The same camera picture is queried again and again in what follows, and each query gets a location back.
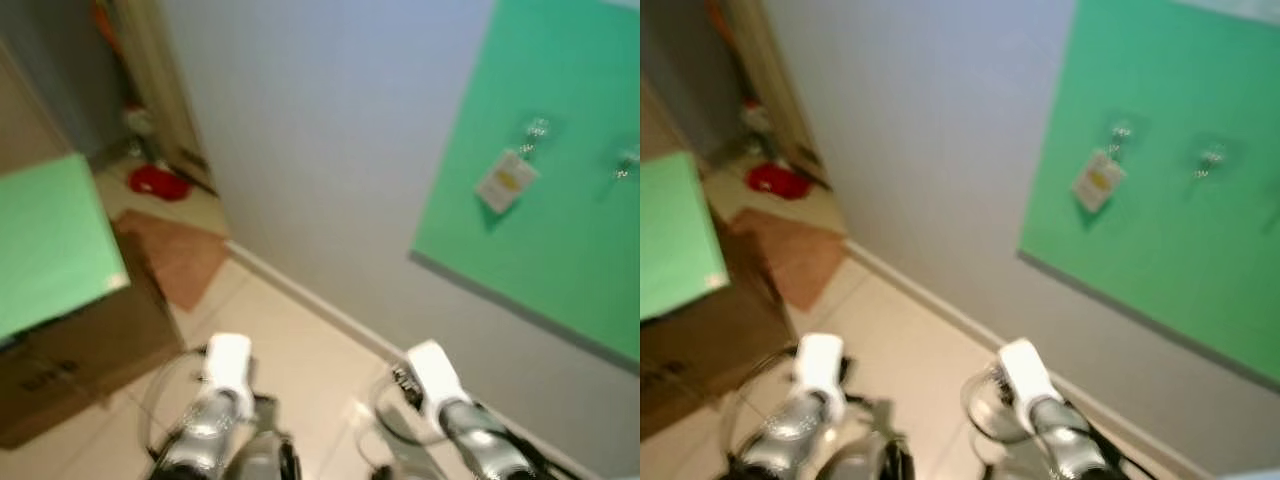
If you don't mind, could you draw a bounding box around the brown floor mat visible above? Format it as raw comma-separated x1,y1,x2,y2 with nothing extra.
112,208,231,313
728,206,849,313

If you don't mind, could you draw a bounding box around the beige cabinet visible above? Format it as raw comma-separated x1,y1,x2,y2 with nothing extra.
640,80,697,163
0,40,81,179

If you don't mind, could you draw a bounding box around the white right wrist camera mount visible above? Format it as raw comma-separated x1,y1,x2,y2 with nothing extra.
998,338,1061,431
405,340,471,423

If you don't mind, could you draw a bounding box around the white plastic bottle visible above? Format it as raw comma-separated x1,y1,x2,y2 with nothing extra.
122,100,161,142
740,98,777,137

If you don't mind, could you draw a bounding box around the green wall board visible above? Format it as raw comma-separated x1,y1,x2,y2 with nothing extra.
1017,0,1280,393
410,0,641,366

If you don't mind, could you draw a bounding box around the wooden door with vent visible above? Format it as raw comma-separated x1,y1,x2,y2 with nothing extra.
115,0,217,194
725,0,831,190

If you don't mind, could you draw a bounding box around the red floor object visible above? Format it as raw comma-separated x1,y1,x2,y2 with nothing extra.
127,164,193,203
746,162,816,201

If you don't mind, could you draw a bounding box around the green table sheet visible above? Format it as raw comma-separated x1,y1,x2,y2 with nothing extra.
640,150,731,322
0,153,132,342

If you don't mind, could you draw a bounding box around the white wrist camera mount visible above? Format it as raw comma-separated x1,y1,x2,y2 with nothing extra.
998,338,1061,431
795,333,849,421
405,340,471,423
203,333,256,421

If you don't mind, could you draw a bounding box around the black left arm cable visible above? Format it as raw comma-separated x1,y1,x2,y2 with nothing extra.
722,348,806,456
138,348,213,456

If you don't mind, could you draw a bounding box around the brown cardboard box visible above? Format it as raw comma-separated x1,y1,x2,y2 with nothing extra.
0,232,187,451
640,220,801,441

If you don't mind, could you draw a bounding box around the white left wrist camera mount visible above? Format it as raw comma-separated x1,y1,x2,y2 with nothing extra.
795,333,849,421
203,333,256,421

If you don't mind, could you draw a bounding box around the orange object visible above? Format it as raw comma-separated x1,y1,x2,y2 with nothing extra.
703,0,737,47
90,0,127,57

